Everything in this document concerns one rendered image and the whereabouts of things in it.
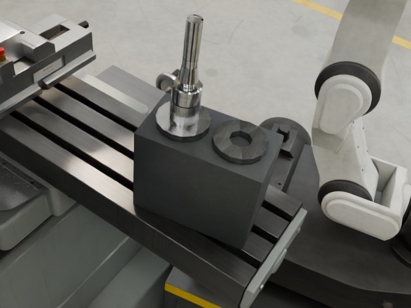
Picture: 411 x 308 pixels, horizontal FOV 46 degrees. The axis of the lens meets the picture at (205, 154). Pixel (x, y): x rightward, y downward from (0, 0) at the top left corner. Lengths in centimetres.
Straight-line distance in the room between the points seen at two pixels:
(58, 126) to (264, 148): 48
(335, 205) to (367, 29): 48
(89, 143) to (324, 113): 52
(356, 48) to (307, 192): 56
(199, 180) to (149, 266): 94
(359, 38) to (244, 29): 219
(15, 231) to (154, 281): 69
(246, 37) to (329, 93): 209
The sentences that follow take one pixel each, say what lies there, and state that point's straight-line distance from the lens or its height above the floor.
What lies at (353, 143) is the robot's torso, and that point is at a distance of 122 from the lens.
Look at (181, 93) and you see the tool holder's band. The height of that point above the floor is 119.
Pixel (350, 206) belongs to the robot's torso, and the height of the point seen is 71.
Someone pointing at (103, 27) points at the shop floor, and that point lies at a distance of 310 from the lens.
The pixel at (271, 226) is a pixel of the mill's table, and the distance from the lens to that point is 92.
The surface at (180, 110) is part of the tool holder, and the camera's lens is 75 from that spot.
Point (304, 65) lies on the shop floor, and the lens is 301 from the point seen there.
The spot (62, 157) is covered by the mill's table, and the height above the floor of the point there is 93.
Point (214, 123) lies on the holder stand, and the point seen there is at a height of 111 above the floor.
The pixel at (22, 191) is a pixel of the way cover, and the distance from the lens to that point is 104.
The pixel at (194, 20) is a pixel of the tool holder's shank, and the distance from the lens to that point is 68.
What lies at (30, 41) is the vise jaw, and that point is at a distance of 112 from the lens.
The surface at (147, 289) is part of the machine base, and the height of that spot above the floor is 20.
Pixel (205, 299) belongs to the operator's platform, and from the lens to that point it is 142.
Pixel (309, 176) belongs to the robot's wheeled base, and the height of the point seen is 57.
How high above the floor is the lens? 166
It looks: 46 degrees down
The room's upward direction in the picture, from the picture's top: 9 degrees clockwise
